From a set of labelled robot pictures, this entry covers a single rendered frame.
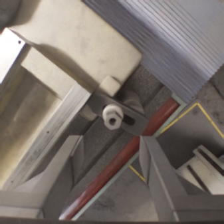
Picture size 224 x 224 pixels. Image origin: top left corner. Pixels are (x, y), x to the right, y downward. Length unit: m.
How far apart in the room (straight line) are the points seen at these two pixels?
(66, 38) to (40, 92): 0.13
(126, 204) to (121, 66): 1.70
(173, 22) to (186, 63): 0.13
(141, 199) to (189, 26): 1.64
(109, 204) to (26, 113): 1.62
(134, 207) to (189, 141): 1.01
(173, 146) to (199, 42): 0.80
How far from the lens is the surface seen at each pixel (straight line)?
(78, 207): 0.80
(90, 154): 0.61
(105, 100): 0.29
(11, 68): 0.33
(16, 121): 0.42
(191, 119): 1.20
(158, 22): 0.57
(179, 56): 0.57
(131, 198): 1.86
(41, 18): 0.38
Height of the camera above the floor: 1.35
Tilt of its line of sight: 76 degrees down
